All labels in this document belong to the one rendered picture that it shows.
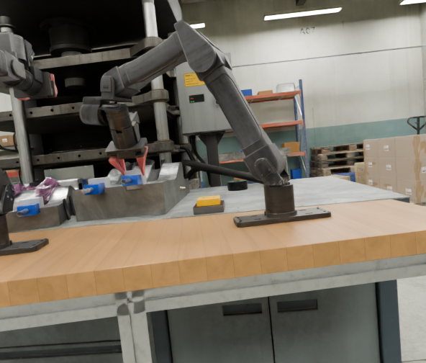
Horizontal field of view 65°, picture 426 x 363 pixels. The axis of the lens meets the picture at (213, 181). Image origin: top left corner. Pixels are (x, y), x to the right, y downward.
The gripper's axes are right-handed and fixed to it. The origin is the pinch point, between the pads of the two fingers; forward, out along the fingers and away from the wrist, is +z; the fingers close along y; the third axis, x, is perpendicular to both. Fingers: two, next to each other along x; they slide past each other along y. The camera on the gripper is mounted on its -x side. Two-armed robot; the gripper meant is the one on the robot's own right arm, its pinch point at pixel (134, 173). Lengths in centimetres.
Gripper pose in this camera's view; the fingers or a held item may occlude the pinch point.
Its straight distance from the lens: 97.5
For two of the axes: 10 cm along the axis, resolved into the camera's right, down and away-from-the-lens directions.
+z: 1.1, 8.3, 5.4
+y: -9.9, 0.9, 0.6
